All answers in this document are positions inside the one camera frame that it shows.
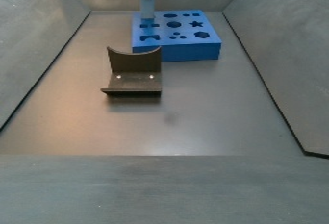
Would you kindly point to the blue foam shape board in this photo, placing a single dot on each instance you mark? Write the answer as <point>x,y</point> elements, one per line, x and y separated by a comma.
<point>183,33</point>

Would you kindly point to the black curved bracket stand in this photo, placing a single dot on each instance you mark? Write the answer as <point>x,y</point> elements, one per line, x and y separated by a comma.
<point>135,72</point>

